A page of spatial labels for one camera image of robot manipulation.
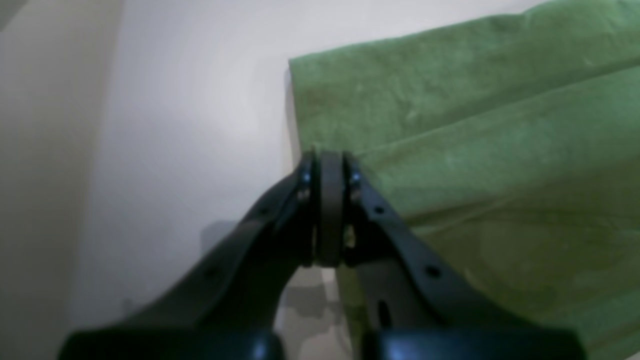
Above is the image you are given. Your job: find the green t-shirt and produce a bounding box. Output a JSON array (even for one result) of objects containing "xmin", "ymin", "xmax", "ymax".
[{"xmin": 289, "ymin": 0, "xmax": 640, "ymax": 360}]

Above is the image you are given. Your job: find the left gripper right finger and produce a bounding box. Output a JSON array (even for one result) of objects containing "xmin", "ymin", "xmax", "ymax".
[{"xmin": 316, "ymin": 152, "xmax": 586, "ymax": 360}]

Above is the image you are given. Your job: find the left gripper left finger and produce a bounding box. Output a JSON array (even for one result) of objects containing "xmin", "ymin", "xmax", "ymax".
[{"xmin": 58, "ymin": 153, "xmax": 316, "ymax": 360}]

